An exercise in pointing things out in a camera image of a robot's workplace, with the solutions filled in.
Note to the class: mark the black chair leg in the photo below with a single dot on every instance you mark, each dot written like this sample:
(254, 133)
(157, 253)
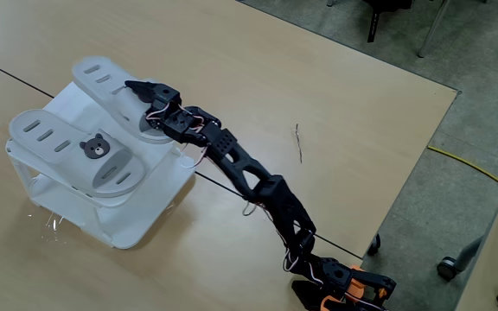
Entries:
(381, 8)

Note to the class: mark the metal chair leg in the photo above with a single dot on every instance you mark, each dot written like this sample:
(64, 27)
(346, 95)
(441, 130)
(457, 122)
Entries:
(432, 28)

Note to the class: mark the grey caster wheel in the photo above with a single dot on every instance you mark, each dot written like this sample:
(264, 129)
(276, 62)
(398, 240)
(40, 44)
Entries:
(448, 268)

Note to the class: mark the black caster wheel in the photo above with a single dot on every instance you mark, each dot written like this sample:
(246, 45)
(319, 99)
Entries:
(374, 245)

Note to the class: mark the white bear slipper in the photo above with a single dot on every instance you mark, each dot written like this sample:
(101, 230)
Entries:
(110, 99)
(67, 164)

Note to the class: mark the white plastic shelf box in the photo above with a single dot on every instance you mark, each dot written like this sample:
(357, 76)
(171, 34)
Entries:
(145, 203)

